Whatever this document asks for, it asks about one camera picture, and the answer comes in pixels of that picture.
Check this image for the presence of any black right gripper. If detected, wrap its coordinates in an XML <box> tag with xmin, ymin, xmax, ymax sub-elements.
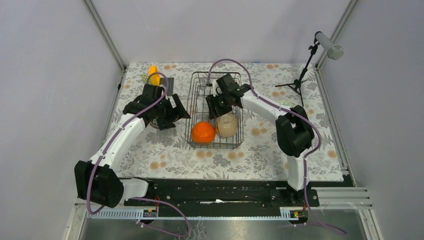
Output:
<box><xmin>205</xmin><ymin>91</ymin><xmax>233</xmax><ymax>120</ymax></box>

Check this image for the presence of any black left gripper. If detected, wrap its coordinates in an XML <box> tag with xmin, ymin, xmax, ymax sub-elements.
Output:
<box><xmin>154</xmin><ymin>93</ymin><xmax>191</xmax><ymax>130</ymax></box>

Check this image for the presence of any beige bowl with leaf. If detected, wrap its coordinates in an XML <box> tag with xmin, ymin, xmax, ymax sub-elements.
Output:
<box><xmin>215</xmin><ymin>113</ymin><xmax>238</xmax><ymax>138</ymax></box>

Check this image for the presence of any orange glossy bowl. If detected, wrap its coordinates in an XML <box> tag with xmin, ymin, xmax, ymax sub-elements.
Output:
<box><xmin>191</xmin><ymin>121</ymin><xmax>216</xmax><ymax>143</ymax></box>

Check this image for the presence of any pink patterned bowl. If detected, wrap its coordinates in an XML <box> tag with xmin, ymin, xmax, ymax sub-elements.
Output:
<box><xmin>149</xmin><ymin>120</ymin><xmax>160</xmax><ymax>129</ymax></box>

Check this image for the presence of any yellow dotted white bowl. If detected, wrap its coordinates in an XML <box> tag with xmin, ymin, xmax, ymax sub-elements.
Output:
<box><xmin>279</xmin><ymin>100</ymin><xmax>296</xmax><ymax>108</ymax></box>

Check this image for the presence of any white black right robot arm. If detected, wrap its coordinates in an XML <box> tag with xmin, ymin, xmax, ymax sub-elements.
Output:
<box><xmin>205</xmin><ymin>73</ymin><xmax>315</xmax><ymax>206</ymax></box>

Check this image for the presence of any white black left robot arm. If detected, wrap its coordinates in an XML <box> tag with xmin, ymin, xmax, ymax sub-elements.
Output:
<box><xmin>74</xmin><ymin>84</ymin><xmax>190</xmax><ymax>208</ymax></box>

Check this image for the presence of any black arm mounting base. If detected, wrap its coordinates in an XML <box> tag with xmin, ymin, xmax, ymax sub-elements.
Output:
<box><xmin>91</xmin><ymin>177</ymin><xmax>355</xmax><ymax>219</ymax></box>

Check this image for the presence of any orange plastic block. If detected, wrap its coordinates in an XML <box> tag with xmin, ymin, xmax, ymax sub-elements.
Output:
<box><xmin>148</xmin><ymin>65</ymin><xmax>161</xmax><ymax>86</ymax></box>

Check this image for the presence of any green yellow grid plate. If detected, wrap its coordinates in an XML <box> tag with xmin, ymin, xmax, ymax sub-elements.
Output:
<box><xmin>140</xmin><ymin>74</ymin><xmax>149</xmax><ymax>84</ymax></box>

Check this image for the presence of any silver microphone on black stand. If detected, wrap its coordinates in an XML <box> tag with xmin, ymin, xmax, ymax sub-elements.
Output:
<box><xmin>275</xmin><ymin>31</ymin><xmax>344</xmax><ymax>106</ymax></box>

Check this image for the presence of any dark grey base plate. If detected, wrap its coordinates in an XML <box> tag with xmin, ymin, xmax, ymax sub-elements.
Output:
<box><xmin>160</xmin><ymin>77</ymin><xmax>175</xmax><ymax>97</ymax></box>

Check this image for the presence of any black wire dish rack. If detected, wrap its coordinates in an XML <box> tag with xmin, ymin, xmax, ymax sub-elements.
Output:
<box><xmin>185</xmin><ymin>71</ymin><xmax>244</xmax><ymax>150</ymax></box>

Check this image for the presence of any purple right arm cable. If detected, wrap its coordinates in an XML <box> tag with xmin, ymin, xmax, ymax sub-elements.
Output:
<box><xmin>206</xmin><ymin>58</ymin><xmax>349</xmax><ymax>237</ymax></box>

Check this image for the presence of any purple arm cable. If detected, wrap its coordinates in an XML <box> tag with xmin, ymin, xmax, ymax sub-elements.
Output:
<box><xmin>206</xmin><ymin>58</ymin><xmax>349</xmax><ymax>237</ymax></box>
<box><xmin>86</xmin><ymin>72</ymin><xmax>192</xmax><ymax>238</ymax></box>

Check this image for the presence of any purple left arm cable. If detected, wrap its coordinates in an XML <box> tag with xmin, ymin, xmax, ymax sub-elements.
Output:
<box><xmin>86</xmin><ymin>72</ymin><xmax>192</xmax><ymax>238</ymax></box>

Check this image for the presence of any aluminium frame rail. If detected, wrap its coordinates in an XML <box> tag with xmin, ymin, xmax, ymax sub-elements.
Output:
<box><xmin>82</xmin><ymin>0</ymin><xmax>127</xmax><ymax>72</ymax></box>

